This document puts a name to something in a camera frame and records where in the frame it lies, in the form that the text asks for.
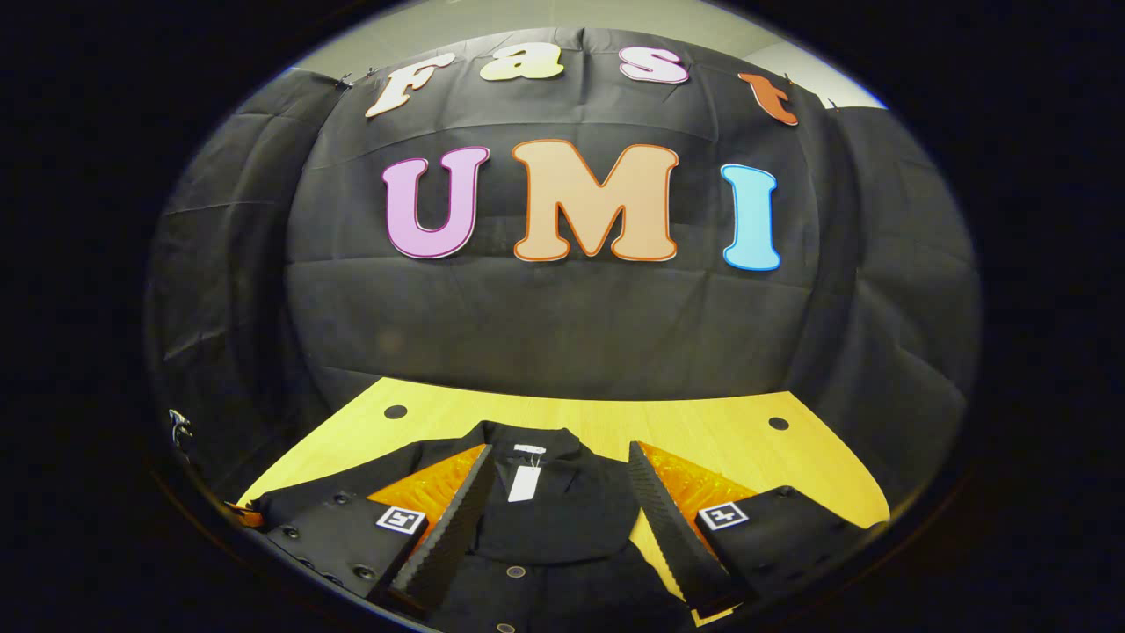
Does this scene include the black button shirt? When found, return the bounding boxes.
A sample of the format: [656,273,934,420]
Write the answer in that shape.
[246,420,748,633]

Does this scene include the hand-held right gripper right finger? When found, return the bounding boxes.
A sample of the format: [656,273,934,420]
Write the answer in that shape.
[628,440,889,621]

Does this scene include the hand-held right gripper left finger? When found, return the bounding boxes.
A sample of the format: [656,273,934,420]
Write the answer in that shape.
[264,442,499,618]

